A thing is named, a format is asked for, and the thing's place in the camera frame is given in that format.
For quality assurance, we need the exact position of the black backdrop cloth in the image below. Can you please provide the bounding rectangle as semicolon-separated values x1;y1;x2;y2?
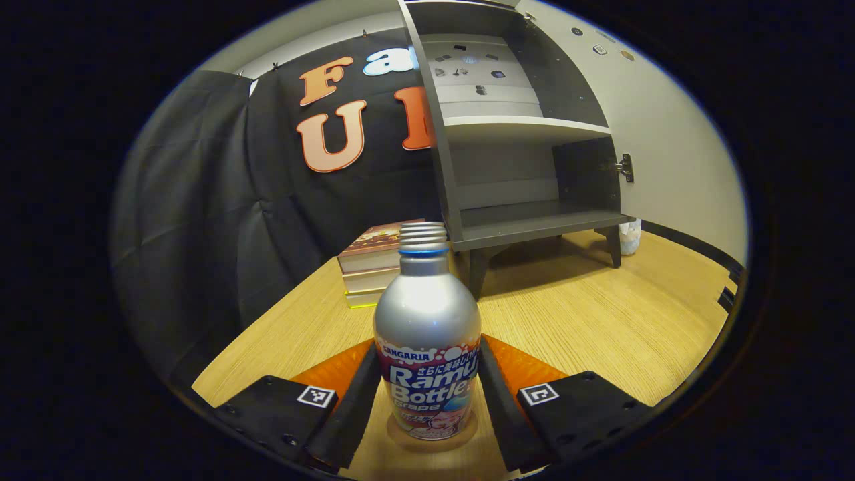
110;30;462;395

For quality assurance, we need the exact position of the grey cabinet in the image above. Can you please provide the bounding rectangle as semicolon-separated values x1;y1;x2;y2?
397;0;637;301

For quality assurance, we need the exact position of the white crumpled bag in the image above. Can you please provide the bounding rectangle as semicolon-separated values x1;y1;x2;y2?
618;219;643;257

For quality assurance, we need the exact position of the brown cover book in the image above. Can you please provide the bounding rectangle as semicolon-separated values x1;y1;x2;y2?
337;218;428;273

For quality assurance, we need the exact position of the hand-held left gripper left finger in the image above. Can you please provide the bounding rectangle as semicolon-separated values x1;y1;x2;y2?
214;339;383;472

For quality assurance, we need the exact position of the silver bottle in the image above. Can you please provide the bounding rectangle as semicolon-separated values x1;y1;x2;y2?
373;222;483;442

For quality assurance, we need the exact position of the pale paperback book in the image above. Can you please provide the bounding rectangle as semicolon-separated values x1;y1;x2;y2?
342;266;401;295

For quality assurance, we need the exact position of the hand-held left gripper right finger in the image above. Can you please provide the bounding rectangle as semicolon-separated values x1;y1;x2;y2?
476;334;652;472

